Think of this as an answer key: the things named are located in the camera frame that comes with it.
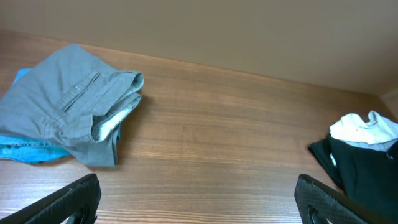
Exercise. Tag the black t-shirt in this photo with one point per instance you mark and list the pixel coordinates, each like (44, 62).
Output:
(367, 177)

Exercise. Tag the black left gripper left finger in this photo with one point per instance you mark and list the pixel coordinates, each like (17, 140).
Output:
(76, 202)

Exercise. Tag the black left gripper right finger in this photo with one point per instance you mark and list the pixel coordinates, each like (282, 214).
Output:
(318, 203)

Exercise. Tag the grey cotton shorts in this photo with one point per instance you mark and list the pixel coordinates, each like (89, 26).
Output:
(74, 100)

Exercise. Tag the folded blue denim shorts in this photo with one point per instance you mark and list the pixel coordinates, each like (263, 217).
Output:
(31, 151)

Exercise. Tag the grey striped garment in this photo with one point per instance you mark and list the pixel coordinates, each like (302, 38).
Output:
(377, 146)

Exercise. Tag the white garment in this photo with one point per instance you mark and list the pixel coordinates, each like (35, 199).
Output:
(352, 128)

